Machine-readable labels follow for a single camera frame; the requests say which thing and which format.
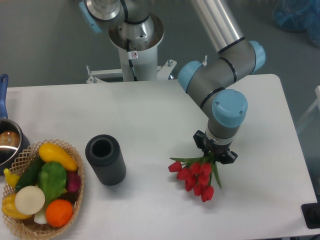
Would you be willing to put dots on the white frame at right edge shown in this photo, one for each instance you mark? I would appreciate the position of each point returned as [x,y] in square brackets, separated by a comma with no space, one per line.
[310,113]

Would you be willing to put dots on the orange fruit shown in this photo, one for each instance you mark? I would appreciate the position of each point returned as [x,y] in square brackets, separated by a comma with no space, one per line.
[58,213]

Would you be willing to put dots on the purple red onion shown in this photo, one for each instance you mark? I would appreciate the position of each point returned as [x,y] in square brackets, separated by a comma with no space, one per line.
[73,182]

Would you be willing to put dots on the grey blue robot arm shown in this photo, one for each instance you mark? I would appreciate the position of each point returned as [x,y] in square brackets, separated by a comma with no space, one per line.
[209,86]

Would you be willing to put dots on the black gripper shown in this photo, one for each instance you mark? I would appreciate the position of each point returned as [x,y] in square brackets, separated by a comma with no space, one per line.
[219,147]

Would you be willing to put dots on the blue plastic bag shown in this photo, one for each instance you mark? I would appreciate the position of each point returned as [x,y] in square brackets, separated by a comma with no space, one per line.
[299,16]

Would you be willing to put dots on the yellow squash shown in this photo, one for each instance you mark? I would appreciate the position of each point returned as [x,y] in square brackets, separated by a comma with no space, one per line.
[50,152]

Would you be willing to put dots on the red tulip bouquet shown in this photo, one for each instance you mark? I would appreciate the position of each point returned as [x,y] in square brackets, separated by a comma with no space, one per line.
[197,174]

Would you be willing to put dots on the blue handled saucepan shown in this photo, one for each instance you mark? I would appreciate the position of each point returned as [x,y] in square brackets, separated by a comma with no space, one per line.
[12,139]

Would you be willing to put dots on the dark grey ribbed vase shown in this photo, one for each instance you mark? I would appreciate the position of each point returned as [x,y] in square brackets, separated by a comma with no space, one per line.
[103,152]

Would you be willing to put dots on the green lettuce leaf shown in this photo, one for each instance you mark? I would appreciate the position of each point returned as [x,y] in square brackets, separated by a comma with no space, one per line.
[52,181]

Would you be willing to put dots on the white round radish slice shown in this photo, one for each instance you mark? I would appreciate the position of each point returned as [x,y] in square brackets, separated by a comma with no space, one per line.
[29,200]

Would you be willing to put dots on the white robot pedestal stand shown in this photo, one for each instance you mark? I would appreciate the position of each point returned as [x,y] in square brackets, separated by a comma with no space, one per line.
[137,46]

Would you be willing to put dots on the yellow bell pepper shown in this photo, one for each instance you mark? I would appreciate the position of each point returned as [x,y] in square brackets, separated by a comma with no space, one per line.
[9,208]

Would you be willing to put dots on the woven wicker basket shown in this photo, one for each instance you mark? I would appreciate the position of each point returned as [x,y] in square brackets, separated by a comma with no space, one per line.
[27,229]

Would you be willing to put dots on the black device at table edge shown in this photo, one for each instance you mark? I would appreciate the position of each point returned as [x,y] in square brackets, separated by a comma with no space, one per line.
[311,214]

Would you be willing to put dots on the dark green cucumber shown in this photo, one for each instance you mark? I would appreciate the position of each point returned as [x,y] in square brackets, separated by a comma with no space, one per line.
[30,175]

